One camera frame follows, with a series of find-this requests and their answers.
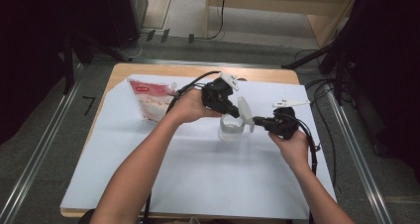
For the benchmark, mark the person's left hand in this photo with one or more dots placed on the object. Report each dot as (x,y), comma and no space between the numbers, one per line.
(189,106)

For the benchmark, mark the dark floor tape piece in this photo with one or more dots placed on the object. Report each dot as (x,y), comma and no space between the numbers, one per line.
(191,38)
(150,35)
(165,35)

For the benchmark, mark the dark curtain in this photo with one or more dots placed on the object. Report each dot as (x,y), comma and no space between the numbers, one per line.
(393,68)
(29,52)

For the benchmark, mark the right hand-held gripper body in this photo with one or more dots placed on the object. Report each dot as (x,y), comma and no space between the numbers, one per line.
(285,123)

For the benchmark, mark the metal cross rail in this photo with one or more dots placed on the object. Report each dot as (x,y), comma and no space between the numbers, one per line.
(165,63)

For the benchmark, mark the wooden table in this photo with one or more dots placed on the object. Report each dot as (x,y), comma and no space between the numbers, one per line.
(165,70)

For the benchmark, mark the black cabinet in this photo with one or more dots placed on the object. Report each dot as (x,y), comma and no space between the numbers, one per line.
(122,12)

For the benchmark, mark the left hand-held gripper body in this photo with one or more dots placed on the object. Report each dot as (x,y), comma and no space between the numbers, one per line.
(216,95)

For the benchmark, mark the person's right hand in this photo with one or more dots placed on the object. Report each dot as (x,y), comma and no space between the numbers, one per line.
(295,149)

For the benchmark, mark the metal floor rail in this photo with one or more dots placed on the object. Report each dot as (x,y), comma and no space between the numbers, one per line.
(33,166)
(363,171)

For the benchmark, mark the white paper sheet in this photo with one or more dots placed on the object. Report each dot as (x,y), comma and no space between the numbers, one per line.
(214,177)

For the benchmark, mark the black metal stand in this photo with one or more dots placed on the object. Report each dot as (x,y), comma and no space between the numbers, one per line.
(68,68)
(307,57)

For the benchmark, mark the red and white spout pouch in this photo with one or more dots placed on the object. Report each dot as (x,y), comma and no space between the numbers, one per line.
(150,96)

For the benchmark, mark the pale wooden shelf unit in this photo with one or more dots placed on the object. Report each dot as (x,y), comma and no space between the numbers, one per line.
(264,2)

